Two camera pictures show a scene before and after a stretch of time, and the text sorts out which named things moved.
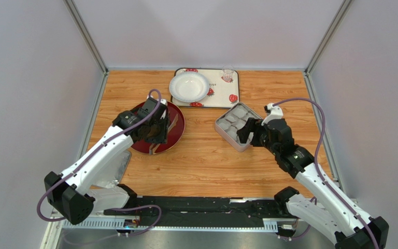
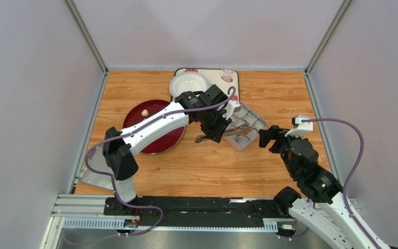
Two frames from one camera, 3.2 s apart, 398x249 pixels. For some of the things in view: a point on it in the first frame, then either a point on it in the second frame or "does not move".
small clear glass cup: x=228 y=70 does not move
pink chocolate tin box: x=235 y=118 does not move
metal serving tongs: x=153 y=146 -> x=242 y=129
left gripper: x=162 y=137 -> x=216 y=135
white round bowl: x=189 y=86 does not move
